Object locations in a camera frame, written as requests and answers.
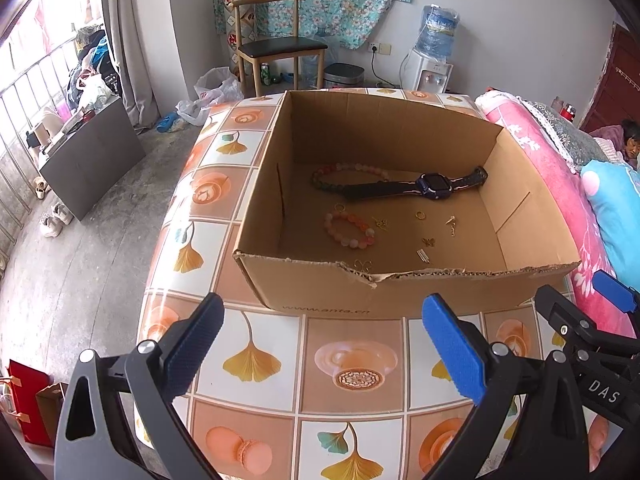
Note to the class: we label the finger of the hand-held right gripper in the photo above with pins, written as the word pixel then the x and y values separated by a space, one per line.
pixel 560 312
pixel 617 292

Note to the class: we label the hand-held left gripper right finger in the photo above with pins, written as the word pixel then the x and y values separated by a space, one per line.
pixel 452 350

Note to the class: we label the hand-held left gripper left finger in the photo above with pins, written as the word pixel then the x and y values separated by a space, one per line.
pixel 195 345

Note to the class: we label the gold hair clip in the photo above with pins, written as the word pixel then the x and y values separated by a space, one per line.
pixel 423 256

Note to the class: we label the gold butterfly charm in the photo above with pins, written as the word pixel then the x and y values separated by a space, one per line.
pixel 429 242

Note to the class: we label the gold clover charm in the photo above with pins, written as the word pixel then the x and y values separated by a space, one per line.
pixel 362 265

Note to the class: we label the gold hook earring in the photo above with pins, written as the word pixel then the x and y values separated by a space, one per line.
pixel 451 225

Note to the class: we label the brown cardboard box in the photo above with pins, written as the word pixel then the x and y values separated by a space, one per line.
pixel 310 290

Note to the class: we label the purple smartwatch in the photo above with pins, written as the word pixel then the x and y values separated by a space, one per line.
pixel 435 182

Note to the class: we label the gold hoop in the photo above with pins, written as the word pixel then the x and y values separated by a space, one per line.
pixel 335 208

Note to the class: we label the person's right hand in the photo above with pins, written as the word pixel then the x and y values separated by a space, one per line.
pixel 599 442

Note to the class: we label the tile-pattern table cover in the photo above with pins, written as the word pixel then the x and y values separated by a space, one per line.
pixel 280 340

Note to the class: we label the brown paper bag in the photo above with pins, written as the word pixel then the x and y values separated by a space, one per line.
pixel 52 410

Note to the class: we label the grey patterned quilt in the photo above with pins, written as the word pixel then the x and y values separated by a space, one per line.
pixel 565 135

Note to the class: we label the red gift bag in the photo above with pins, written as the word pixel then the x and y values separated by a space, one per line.
pixel 27 405

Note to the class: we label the white sneaker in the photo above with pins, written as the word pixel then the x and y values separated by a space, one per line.
pixel 51 226
pixel 64 214

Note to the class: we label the dark grey panel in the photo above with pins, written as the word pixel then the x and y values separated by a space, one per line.
pixel 95 155

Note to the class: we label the dark red door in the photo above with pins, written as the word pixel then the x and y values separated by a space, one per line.
pixel 620 75

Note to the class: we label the tan sandals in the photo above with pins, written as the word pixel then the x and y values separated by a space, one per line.
pixel 41 187

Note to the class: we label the blue slippers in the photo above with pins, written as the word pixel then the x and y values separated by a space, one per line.
pixel 166 122

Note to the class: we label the white plastic bag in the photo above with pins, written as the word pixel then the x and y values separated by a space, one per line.
pixel 215 90

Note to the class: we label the white water dispenser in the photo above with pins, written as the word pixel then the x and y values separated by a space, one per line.
pixel 425 72

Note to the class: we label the metal window railing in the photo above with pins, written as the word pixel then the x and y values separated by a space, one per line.
pixel 30 110

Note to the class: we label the pile of clothes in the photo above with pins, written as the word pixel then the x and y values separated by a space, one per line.
pixel 95 70

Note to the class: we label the silver trash can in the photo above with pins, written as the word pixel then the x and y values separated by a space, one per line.
pixel 344 76

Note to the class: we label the clear plastic bottle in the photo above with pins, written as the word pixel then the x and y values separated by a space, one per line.
pixel 314 72

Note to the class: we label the wooden chair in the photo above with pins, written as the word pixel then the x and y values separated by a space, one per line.
pixel 280 50

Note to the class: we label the grey curtain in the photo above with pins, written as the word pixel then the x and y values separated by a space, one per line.
pixel 130 40

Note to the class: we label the white wall socket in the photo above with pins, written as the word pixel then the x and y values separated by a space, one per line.
pixel 380 49

